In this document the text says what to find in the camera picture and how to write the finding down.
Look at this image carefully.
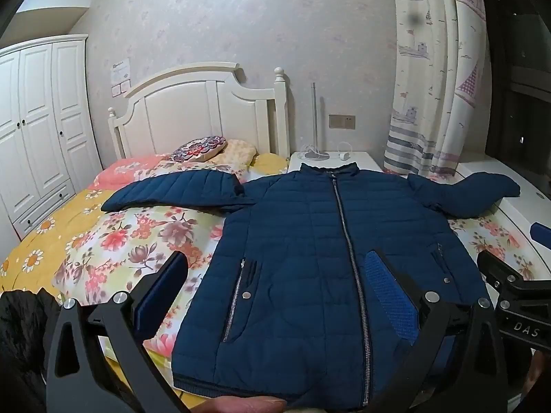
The navy blue puffer jacket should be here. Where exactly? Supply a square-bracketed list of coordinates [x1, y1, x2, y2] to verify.
[103, 164, 520, 410]

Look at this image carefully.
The person's right hand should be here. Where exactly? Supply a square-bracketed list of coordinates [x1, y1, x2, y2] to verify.
[190, 396, 287, 413]

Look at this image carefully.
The floral bed quilt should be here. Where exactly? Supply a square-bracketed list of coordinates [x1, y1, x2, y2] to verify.
[51, 154, 539, 410]

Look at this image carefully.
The yellow daisy bedsheet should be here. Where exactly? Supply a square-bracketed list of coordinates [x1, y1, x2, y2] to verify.
[1, 189, 113, 296]

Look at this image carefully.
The black garment at bed edge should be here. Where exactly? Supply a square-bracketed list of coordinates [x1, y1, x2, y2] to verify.
[1, 289, 60, 412]

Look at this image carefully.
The embroidered round cushion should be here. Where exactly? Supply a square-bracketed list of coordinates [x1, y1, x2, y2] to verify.
[169, 135, 227, 163]

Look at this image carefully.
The beige patterned pillow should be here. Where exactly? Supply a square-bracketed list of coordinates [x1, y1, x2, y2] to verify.
[209, 139, 258, 166]

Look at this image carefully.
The yellow pillow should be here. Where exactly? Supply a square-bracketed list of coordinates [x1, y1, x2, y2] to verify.
[249, 153, 289, 175]

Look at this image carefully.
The white wardrobe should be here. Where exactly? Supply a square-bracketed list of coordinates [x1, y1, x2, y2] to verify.
[1, 34, 102, 238]

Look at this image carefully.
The white wooden headboard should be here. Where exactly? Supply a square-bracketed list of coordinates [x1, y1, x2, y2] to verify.
[107, 62, 290, 159]

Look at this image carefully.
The slim grey desk lamp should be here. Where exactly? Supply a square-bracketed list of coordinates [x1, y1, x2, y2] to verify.
[303, 82, 330, 161]

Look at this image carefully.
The white nightstand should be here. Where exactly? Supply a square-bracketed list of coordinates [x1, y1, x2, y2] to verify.
[288, 152, 382, 172]

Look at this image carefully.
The patterned sailboat curtain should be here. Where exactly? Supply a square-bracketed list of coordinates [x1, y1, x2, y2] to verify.
[384, 0, 487, 176]

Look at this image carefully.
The paper notice on wall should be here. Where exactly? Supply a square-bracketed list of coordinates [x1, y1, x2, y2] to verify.
[110, 58, 131, 98]

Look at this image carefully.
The white charger with cable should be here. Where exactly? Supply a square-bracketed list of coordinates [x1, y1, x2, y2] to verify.
[337, 142, 353, 161]

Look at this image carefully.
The gold wall socket plate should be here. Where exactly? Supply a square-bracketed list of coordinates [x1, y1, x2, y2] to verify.
[328, 114, 356, 130]

